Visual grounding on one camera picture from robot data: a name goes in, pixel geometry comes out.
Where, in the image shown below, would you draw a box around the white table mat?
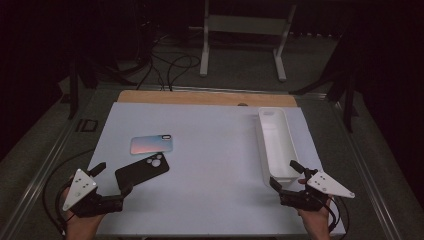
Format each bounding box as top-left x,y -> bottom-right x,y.
87,101 -> 346,238

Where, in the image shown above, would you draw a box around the black stand leg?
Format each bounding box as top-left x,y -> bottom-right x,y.
67,54 -> 101,121

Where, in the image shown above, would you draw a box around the black phone case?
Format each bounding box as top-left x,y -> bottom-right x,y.
114,151 -> 171,191

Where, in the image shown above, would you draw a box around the metal floor rail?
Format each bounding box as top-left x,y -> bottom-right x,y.
331,98 -> 404,240
0,87 -> 101,240

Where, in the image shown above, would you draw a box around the iridescent phone case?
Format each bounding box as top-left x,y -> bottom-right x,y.
129,134 -> 174,156

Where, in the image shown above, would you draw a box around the white metal stand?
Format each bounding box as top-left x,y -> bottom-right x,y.
188,0 -> 298,83

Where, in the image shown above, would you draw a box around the left hand-held gripper cable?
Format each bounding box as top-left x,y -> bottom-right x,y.
41,148 -> 96,236

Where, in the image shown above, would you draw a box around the person's right hand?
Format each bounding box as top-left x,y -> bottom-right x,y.
297,177 -> 335,240

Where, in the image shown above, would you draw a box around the white plastic bin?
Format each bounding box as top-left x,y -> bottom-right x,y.
255,106 -> 303,189

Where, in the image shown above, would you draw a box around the black floor cables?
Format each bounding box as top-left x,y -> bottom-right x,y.
132,31 -> 203,92

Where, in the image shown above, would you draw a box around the person's left hand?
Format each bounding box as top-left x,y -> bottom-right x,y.
61,186 -> 107,240

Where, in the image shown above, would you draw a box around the black tripod stand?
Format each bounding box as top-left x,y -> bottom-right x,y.
289,19 -> 360,134

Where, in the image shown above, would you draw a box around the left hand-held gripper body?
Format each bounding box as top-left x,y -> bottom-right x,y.
61,168 -> 125,218

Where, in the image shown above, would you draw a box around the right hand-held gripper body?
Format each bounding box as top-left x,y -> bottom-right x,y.
279,170 -> 356,212

